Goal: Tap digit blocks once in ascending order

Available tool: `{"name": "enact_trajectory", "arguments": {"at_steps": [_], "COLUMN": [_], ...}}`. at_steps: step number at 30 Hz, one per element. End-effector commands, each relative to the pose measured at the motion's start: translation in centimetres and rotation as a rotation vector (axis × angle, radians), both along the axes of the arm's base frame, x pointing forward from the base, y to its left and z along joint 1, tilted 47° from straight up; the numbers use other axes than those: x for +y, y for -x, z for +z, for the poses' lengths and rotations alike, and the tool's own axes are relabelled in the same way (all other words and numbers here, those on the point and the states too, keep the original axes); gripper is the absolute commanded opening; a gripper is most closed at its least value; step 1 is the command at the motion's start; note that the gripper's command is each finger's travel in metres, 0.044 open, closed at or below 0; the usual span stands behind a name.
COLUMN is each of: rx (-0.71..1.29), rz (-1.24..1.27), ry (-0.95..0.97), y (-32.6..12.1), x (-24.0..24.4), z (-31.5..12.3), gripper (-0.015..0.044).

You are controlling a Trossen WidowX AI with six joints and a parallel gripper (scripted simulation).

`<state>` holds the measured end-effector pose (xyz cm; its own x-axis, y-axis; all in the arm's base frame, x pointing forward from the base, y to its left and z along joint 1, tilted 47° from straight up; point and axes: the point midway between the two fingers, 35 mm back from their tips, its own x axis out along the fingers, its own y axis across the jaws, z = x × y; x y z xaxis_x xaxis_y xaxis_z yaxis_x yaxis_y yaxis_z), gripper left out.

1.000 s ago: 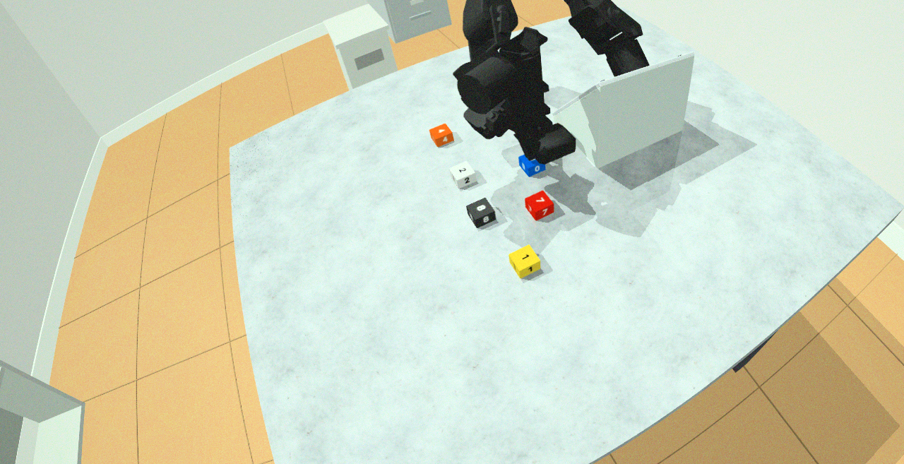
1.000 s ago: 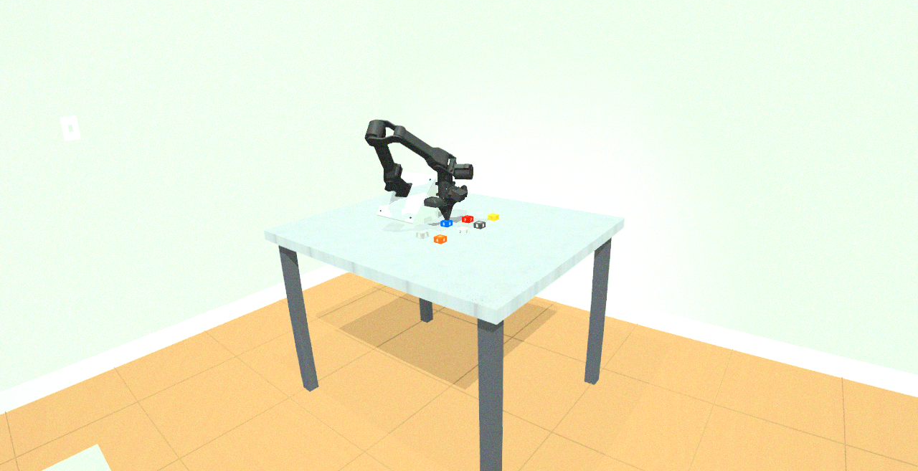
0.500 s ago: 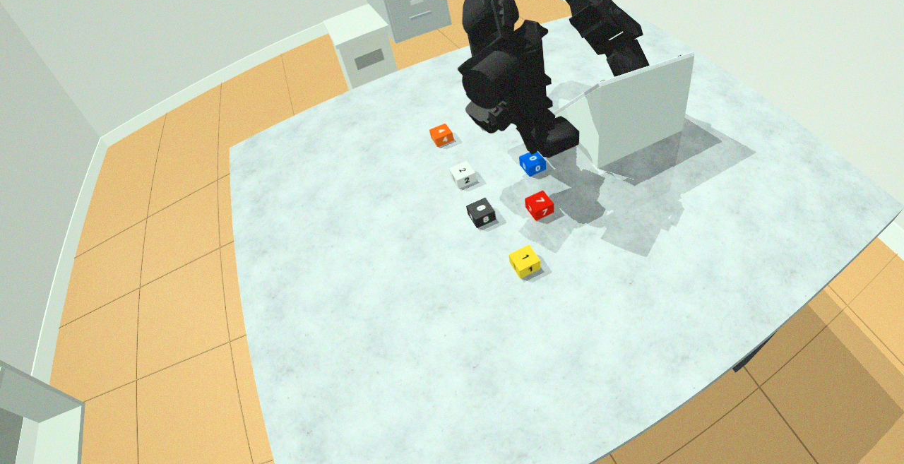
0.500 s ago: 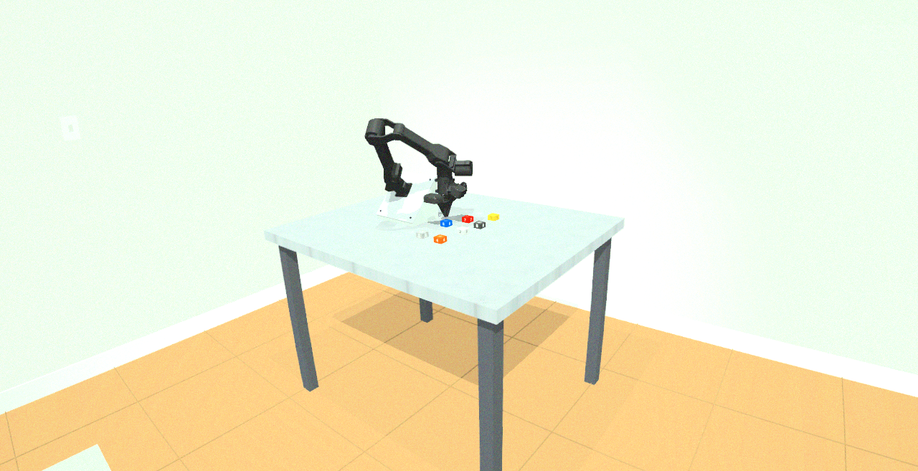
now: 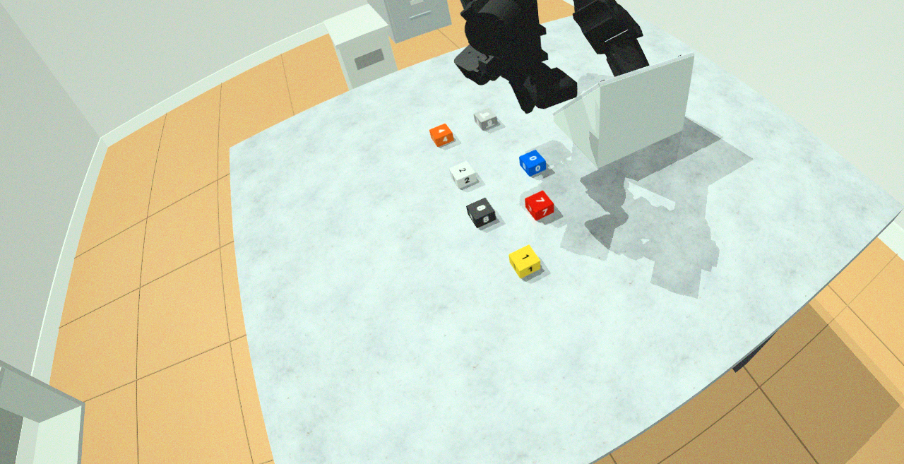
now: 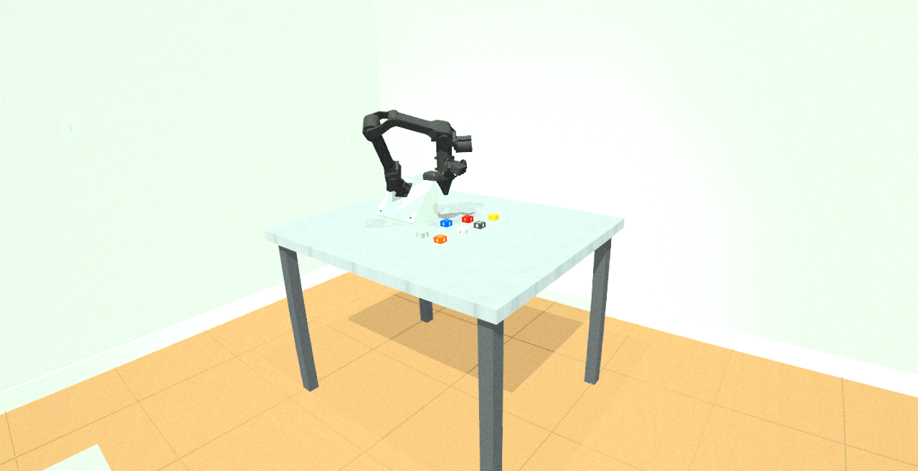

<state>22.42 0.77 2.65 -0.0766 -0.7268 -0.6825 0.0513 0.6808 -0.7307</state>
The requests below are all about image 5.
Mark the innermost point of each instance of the blue block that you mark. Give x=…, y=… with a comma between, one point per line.
x=532, y=163

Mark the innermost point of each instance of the red block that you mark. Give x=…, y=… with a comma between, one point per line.
x=539, y=205

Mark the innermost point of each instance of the orange block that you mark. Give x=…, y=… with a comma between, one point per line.
x=441, y=135

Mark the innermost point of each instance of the yellow block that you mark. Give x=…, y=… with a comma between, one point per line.
x=524, y=261

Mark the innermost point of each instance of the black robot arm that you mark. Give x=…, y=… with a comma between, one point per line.
x=492, y=26

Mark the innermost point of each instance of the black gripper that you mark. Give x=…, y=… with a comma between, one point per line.
x=533, y=82

